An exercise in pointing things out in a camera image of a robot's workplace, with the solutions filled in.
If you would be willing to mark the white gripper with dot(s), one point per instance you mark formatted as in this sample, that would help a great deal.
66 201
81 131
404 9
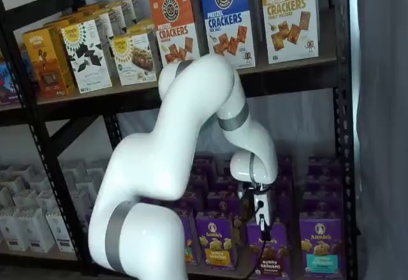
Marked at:
267 206

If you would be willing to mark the purple box brown patch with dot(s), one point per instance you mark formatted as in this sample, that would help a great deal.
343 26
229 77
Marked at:
274 257

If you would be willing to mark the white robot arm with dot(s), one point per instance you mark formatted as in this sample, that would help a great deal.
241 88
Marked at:
153 165

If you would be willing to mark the purple box yellow patch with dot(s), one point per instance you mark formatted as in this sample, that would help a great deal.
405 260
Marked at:
213 245

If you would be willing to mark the purple box teal patch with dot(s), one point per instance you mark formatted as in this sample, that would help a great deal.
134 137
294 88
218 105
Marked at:
320 248

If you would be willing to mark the purple box green patch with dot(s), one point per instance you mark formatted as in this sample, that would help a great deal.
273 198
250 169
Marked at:
190 251

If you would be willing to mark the white box dark label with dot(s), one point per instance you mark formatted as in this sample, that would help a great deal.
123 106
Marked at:
35 232
48 198
6 198
62 232
81 201
25 198
11 229

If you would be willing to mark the gold pretzel crackers box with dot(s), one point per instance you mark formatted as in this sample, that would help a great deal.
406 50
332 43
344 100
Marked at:
288 21

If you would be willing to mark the blue pretzel crackers box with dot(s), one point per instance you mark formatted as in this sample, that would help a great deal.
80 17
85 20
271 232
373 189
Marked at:
229 15

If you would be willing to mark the orange pretzel crackers box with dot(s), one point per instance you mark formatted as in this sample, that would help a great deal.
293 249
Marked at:
173 21

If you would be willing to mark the white box dark crackers print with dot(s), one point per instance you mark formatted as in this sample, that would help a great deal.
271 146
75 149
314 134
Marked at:
86 56

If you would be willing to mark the white yellow cracker box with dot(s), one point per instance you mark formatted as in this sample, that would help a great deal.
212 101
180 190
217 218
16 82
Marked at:
116 17
103 25
130 9

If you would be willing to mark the yellow-orange snack box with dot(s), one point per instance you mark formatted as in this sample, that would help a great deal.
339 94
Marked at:
44 66

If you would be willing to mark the blue purple snack box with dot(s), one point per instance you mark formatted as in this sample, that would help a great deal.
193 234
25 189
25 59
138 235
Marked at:
8 85

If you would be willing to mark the black metal rack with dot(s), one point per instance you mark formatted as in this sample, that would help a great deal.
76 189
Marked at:
344 101
12 115

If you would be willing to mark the white fabric curtain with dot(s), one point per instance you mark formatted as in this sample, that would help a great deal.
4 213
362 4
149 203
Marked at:
382 133

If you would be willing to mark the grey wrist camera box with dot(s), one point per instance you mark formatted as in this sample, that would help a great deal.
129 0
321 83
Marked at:
245 195

